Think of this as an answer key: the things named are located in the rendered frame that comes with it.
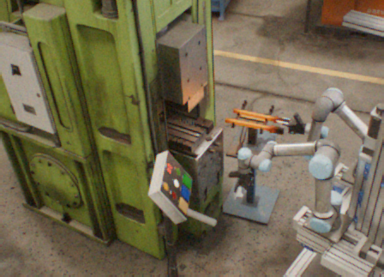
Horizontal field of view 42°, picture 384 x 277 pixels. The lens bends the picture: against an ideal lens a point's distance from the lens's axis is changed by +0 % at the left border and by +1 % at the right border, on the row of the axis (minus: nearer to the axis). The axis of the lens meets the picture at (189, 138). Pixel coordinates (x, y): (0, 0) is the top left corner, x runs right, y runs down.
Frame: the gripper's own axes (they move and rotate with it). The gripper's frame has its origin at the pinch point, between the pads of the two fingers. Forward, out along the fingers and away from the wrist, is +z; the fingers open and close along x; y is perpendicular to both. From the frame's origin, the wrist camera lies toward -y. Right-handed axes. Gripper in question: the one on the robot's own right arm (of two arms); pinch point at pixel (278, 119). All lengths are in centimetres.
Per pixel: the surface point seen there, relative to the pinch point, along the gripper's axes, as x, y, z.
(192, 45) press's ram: -43, -77, 44
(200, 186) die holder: -55, 31, 39
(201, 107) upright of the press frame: -13, -7, 55
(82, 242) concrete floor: -90, 95, 131
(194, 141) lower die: -48, -4, 45
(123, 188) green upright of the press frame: -73, 34, 92
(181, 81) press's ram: -57, -59, 46
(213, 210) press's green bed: -33, 79, 39
